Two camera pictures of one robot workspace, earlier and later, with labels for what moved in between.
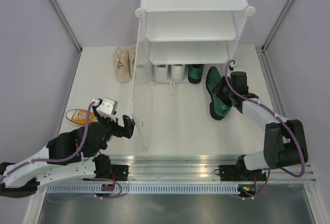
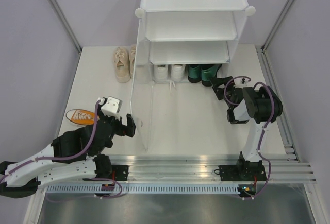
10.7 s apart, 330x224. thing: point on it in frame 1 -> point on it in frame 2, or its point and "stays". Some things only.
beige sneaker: (121, 63) stays
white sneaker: (160, 72) stays
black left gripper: (126, 131) stays
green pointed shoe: (218, 109) -> (208, 71)
